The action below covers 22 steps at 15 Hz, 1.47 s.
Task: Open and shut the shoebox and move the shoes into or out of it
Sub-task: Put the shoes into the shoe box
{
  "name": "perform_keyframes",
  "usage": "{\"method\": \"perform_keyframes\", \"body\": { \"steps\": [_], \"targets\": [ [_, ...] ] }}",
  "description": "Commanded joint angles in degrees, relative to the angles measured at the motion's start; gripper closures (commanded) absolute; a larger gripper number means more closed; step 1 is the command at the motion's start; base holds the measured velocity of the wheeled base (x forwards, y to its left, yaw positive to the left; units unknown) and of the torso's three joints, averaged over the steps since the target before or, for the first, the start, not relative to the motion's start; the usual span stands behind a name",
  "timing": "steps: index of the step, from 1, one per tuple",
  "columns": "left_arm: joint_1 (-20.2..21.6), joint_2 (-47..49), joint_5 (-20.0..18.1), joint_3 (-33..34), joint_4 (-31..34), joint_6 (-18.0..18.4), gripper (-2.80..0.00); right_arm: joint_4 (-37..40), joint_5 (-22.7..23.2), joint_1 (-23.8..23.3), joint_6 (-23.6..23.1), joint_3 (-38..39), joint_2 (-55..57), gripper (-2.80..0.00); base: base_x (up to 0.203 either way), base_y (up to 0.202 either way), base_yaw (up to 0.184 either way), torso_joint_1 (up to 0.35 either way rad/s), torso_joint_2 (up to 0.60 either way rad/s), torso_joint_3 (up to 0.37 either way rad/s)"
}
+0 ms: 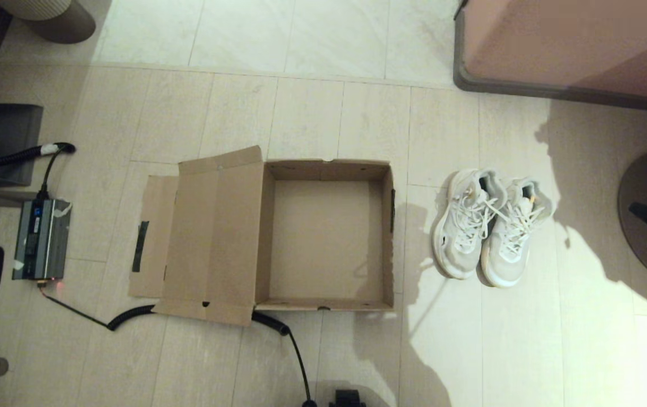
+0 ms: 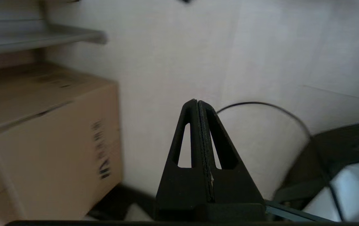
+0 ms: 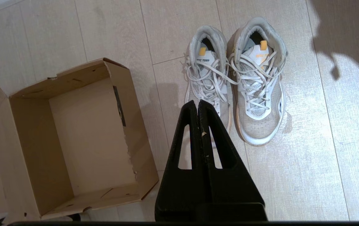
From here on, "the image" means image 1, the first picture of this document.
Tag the round ribbed beige stool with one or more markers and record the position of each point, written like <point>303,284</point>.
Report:
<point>46,14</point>

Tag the white lace-up sneaker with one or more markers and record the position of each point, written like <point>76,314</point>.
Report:
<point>513,243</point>
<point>465,232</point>

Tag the grey power inverter box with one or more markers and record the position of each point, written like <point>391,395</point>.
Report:
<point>42,237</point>

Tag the brown cardboard shoe box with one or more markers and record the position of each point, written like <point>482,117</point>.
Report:
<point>323,237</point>

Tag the grey black robot base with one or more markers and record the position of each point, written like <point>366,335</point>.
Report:
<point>347,399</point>

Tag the pink furniture with grey base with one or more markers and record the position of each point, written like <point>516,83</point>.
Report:
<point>572,45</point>

